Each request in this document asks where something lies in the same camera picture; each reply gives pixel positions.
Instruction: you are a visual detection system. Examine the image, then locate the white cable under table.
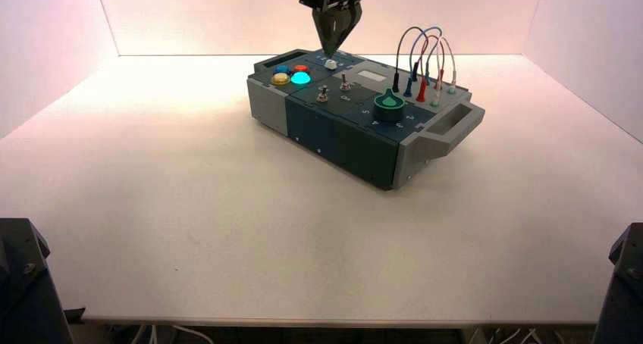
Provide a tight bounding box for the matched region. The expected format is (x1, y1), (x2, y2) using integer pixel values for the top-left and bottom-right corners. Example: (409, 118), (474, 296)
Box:
(130, 324), (217, 344)
(486, 327), (569, 344)

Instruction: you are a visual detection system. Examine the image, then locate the grey and blue control box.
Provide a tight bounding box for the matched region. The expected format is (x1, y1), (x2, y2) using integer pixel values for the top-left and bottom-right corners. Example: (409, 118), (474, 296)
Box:
(246, 48), (486, 191)

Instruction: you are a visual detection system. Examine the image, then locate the green rotary dial knob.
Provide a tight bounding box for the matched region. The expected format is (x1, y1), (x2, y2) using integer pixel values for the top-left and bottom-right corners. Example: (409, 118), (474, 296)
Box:
(372, 87), (406, 124)

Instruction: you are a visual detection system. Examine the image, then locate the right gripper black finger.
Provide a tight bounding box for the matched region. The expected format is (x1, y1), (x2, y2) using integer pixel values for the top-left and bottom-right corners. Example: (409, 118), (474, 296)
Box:
(331, 4), (364, 57)
(311, 8), (337, 57)

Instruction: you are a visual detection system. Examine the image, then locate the red jumper cable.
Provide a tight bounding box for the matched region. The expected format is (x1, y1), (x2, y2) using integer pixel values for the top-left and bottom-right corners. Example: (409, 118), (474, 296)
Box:
(416, 35), (447, 104)

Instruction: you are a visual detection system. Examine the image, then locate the black jumper cable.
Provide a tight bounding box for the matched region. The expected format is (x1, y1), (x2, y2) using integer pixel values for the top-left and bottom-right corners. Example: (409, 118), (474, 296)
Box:
(392, 26), (433, 94)

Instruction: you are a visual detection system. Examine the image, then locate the white jumper cable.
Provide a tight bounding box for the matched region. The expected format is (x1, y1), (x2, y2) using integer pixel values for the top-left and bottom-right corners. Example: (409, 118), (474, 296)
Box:
(429, 36), (459, 108)

